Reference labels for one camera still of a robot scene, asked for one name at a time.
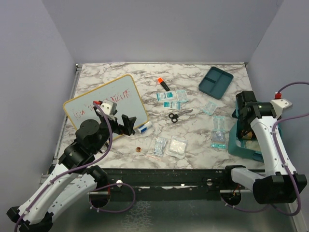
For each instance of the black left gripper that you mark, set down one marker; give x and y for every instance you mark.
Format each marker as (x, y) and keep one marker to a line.
(129, 123)

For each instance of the white gauze packet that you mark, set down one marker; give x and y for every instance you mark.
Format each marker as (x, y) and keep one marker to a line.
(177, 147)

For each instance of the amber medicine bottle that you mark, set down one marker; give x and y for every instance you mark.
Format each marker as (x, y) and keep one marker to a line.
(247, 135)

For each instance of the large blue bandage packet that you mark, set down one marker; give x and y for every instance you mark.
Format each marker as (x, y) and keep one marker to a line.
(250, 144)

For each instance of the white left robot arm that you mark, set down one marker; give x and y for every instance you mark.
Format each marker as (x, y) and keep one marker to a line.
(75, 174)

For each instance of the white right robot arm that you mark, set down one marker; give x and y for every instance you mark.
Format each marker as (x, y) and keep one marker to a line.
(280, 183)

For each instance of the white blue tube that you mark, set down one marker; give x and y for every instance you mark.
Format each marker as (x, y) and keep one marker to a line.
(143, 128)

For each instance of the clear bag of plasters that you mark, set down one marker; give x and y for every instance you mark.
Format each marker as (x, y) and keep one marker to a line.
(157, 147)

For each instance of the yellow framed whiteboard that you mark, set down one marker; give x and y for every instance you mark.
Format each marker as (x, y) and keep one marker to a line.
(122, 91)

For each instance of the small clear teal packet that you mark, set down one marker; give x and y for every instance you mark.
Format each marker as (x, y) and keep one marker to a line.
(209, 108)

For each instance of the clear packet teal strip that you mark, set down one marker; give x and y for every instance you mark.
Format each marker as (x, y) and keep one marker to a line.
(218, 139)

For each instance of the blue divided tray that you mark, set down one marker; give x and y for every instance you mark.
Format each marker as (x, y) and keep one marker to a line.
(215, 82)

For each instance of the teal wipe packet upper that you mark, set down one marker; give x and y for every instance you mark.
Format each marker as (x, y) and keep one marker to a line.
(165, 96)

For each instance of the teal wipe packet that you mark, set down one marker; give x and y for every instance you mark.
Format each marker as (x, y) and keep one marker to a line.
(165, 96)
(172, 105)

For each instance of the teal wipe packet lower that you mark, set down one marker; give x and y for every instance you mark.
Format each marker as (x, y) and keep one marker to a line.
(172, 105)

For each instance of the orange black highlighter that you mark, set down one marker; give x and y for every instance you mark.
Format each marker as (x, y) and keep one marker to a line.
(163, 84)

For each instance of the white dressing packet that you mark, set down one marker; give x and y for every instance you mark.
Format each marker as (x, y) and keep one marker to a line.
(182, 95)

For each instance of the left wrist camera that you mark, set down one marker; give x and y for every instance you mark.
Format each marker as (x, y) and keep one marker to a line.
(107, 107)

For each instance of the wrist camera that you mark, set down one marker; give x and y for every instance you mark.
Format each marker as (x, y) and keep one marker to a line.
(107, 107)
(280, 104)

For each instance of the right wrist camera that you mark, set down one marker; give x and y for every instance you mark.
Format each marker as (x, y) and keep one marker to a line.
(280, 104)

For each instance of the black handled scissors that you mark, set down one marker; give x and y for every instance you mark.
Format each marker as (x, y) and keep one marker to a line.
(174, 117)

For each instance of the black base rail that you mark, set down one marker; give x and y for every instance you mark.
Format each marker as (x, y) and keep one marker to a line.
(163, 185)

